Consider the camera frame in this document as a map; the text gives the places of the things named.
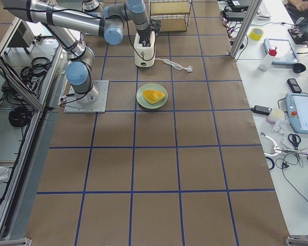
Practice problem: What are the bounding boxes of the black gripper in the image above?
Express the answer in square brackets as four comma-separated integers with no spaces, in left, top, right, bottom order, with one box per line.
[136,19,161,43]

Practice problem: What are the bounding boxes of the white two-slot toaster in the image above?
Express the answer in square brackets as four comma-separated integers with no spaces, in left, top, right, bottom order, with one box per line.
[133,31,156,68]

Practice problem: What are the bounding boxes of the pale green round plate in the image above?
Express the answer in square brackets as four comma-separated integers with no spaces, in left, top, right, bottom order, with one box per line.
[136,83,168,109]

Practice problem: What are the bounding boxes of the yellow triangular bread on plate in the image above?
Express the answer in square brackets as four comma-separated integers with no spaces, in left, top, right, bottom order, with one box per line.
[142,90,165,105]

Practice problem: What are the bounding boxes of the yellow tape roll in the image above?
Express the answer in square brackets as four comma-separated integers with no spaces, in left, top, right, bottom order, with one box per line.
[249,28,264,41]

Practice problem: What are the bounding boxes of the grey control box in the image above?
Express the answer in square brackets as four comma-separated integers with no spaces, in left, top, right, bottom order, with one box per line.
[7,20,35,54]

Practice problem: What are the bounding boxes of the red-capped plastic bottle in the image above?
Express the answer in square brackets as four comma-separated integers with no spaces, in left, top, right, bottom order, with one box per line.
[258,46,277,71]

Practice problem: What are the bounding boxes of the black power adapter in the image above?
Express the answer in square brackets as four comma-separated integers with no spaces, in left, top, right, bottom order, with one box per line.
[251,105,272,116]

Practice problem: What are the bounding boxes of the upper teach pendant tablet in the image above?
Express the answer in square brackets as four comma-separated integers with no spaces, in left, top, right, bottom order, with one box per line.
[263,38,299,66]

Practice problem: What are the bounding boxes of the white cup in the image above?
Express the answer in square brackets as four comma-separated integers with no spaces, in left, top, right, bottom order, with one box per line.
[266,108,284,124]

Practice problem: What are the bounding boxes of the black round cap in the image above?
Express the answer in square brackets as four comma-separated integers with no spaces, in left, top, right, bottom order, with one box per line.
[292,63,306,74]

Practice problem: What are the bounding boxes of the black phone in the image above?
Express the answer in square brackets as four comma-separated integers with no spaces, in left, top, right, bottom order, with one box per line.
[287,78,302,93]

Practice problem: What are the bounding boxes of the lower blue teach pendant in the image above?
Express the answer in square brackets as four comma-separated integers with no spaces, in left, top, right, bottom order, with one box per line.
[285,93,308,134]

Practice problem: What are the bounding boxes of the blue tape roll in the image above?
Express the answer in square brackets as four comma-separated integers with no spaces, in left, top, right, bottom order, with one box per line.
[265,156,275,170]

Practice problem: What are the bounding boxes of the black scissors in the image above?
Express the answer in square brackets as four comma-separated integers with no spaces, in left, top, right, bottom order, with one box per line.
[287,133,301,150]

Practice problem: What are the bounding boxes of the wooden wire-frame shelf rack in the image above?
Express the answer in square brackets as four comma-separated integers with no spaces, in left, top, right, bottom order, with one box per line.
[148,0,192,32]

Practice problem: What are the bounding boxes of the white toaster power cable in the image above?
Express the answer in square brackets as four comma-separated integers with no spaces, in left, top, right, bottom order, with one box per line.
[155,58,195,73]

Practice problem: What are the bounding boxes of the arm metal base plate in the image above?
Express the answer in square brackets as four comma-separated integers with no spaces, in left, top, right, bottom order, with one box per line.
[64,80,109,113]

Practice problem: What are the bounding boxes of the aluminium frame post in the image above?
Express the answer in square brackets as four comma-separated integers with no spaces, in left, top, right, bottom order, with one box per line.
[230,0,262,58]

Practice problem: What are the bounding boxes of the black coiled cable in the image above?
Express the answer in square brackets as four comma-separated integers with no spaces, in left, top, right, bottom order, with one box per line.
[8,105,33,128]

